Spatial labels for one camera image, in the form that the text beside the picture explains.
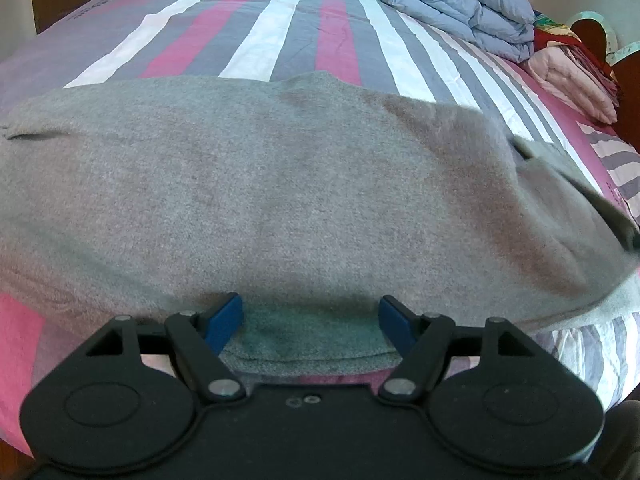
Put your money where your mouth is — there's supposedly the striped bed sheet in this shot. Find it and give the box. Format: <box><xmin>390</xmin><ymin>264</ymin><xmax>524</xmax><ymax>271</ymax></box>
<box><xmin>0</xmin><ymin>0</ymin><xmax>640</xmax><ymax>461</ymax></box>

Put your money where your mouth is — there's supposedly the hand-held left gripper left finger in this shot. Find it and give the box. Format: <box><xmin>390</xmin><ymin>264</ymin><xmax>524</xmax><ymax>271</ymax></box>
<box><xmin>75</xmin><ymin>292</ymin><xmax>247</xmax><ymax>404</ymax></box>

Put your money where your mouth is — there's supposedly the folded grey-blue quilt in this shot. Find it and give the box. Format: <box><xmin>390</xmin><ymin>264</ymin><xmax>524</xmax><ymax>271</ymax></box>
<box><xmin>371</xmin><ymin>0</ymin><xmax>537</xmax><ymax>64</ymax></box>

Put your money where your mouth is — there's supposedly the grey sweater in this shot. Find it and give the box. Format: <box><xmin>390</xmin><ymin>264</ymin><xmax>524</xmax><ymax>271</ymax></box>
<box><xmin>0</xmin><ymin>71</ymin><xmax>640</xmax><ymax>377</ymax></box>

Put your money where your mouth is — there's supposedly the wooden headboard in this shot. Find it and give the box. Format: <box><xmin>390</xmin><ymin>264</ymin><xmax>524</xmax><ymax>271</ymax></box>
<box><xmin>570</xmin><ymin>16</ymin><xmax>640</xmax><ymax>157</ymax></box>

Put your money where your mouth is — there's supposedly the folded red cloth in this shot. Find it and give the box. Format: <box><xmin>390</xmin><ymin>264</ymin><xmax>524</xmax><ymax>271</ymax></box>
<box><xmin>532</xmin><ymin>23</ymin><xmax>623</xmax><ymax>106</ymax></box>

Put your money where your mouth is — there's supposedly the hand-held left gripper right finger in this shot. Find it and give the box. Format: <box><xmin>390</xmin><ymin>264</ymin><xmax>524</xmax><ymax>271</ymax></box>
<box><xmin>378</xmin><ymin>295</ymin><xmax>534</xmax><ymax>405</ymax></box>

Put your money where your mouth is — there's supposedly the folded pink blanket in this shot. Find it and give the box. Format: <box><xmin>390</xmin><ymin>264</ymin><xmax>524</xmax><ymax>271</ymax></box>
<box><xmin>528</xmin><ymin>46</ymin><xmax>619</xmax><ymax>125</ymax></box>

